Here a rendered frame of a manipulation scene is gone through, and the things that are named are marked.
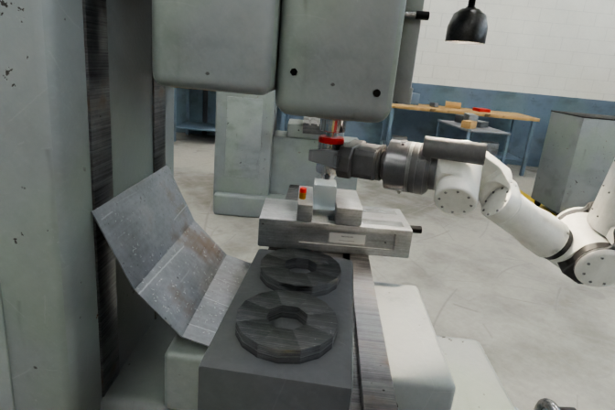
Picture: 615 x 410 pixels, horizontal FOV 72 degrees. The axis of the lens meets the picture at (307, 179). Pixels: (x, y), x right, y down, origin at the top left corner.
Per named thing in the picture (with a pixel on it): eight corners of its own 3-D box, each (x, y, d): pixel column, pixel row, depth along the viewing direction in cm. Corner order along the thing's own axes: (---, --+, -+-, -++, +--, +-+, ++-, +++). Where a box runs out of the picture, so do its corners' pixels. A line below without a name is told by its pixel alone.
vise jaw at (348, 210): (354, 204, 110) (356, 189, 109) (361, 226, 96) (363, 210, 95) (331, 202, 110) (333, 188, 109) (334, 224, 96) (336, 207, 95)
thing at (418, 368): (410, 326, 107) (417, 283, 104) (447, 446, 74) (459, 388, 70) (214, 304, 108) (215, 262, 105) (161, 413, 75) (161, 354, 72)
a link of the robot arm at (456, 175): (415, 167, 80) (480, 178, 76) (403, 210, 73) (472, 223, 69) (417, 119, 72) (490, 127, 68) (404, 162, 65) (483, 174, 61)
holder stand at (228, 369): (338, 384, 58) (355, 249, 52) (329, 568, 37) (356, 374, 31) (251, 371, 59) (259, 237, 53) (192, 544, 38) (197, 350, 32)
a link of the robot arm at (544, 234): (485, 206, 78) (562, 260, 81) (496, 241, 70) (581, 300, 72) (532, 167, 73) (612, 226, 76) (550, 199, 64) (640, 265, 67)
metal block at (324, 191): (332, 202, 105) (335, 179, 104) (334, 210, 100) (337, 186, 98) (312, 200, 105) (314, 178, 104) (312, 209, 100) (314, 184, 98)
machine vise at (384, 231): (395, 233, 112) (402, 194, 109) (408, 259, 98) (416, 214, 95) (264, 222, 112) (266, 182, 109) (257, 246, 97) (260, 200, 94)
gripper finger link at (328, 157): (310, 145, 77) (343, 150, 75) (309, 163, 78) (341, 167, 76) (307, 146, 76) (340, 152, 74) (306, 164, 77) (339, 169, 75)
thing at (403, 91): (406, 102, 78) (426, -23, 72) (410, 105, 74) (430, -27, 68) (384, 101, 78) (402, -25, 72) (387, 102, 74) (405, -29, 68)
